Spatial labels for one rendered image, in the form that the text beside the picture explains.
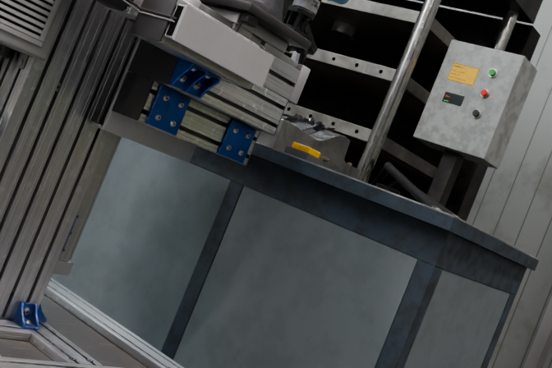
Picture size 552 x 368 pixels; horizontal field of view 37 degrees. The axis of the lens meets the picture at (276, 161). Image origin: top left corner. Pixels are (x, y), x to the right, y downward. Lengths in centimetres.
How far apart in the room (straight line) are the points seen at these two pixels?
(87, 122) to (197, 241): 73
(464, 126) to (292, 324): 119
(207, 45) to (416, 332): 92
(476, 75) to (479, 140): 25
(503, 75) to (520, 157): 186
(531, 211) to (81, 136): 339
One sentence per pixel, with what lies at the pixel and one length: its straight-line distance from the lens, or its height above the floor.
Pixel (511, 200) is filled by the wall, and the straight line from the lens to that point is 485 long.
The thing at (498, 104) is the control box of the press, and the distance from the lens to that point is 305.
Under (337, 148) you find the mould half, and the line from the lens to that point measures 261.
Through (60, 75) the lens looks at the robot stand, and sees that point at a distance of 174.
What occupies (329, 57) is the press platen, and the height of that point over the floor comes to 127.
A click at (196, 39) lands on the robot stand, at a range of 152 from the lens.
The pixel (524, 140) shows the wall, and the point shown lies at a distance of 492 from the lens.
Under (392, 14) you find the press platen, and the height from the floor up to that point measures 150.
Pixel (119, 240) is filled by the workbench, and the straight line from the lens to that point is 262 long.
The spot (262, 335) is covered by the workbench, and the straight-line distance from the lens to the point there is 224.
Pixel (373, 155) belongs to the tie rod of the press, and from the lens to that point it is 305.
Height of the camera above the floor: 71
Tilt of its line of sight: 1 degrees up
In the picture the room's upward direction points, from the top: 22 degrees clockwise
